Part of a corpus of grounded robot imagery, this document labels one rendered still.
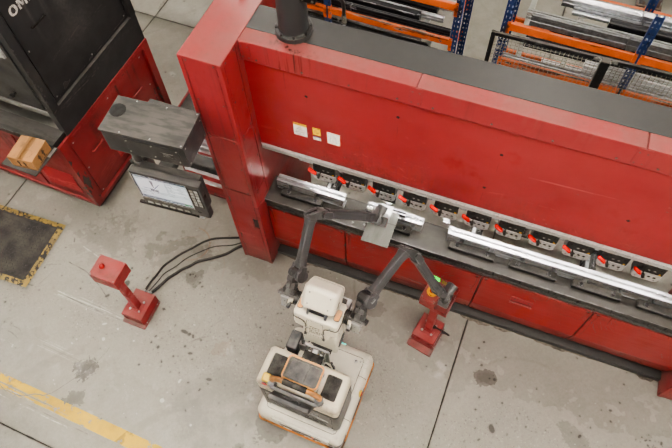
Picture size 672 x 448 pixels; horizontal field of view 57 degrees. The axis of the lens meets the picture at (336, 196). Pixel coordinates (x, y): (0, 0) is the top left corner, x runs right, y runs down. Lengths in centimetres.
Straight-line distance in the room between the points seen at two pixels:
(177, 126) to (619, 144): 219
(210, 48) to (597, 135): 190
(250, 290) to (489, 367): 191
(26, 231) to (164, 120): 263
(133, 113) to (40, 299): 236
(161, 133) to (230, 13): 73
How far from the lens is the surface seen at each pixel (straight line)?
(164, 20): 701
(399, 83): 302
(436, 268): 431
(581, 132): 301
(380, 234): 402
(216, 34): 332
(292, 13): 310
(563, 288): 421
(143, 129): 347
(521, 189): 348
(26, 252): 573
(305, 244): 356
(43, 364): 527
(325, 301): 344
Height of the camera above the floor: 455
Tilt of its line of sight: 59 degrees down
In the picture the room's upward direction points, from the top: 3 degrees counter-clockwise
